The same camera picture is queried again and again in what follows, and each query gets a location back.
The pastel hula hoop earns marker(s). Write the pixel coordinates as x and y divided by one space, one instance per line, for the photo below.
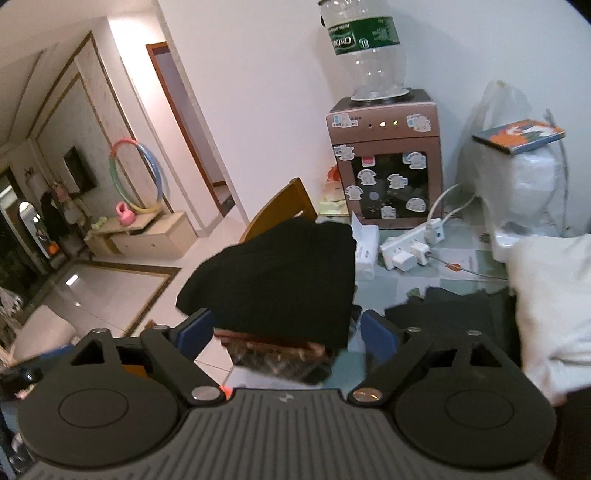
121 146

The light wooden cabinet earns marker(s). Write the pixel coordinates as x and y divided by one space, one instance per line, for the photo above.
152 240

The pink kettlebell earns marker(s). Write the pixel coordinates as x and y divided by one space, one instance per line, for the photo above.
125 218

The black wall television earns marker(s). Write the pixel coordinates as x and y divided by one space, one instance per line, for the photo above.
81 170

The plaid folded garment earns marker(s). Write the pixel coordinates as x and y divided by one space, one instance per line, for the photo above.
286 371

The cream white fleece garment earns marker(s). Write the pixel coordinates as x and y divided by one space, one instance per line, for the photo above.
554 314

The white seat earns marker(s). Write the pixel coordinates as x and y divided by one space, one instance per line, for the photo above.
41 332

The white power strip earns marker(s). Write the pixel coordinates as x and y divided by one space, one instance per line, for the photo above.
401 242

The thick black folded clothes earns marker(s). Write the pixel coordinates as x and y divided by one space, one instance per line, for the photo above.
461 314

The oval standing mirror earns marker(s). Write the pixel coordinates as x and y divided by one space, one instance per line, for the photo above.
32 226

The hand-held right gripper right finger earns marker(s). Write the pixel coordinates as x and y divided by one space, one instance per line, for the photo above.
378 337

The brown framed doorway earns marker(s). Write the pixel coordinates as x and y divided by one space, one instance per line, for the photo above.
198 152

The clear water bottle green label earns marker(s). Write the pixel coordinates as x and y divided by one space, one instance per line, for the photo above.
364 32

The wooden chair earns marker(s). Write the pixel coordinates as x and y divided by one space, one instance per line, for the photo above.
281 203

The orange snack packet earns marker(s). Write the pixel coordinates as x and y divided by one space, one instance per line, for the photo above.
333 177

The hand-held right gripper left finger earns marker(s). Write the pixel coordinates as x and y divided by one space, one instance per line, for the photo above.
195 333

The pink water dispenser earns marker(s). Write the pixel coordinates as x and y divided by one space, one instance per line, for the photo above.
383 120

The white plastic bag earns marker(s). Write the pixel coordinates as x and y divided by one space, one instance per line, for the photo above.
531 184

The small green toy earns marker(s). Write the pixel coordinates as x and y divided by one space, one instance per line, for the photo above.
97 225

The black pants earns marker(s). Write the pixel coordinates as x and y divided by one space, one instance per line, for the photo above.
277 277

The brown patterned folded garment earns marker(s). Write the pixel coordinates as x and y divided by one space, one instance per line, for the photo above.
277 351

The illustrated book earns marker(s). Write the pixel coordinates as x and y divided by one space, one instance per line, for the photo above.
521 136

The dark hanging coat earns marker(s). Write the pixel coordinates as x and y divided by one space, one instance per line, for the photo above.
53 217

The pale green packet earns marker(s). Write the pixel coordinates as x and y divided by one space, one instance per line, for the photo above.
332 207

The white tissue pack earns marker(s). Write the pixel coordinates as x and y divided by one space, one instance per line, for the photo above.
367 254

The grey thin rod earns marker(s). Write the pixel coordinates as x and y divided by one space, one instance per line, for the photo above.
564 184

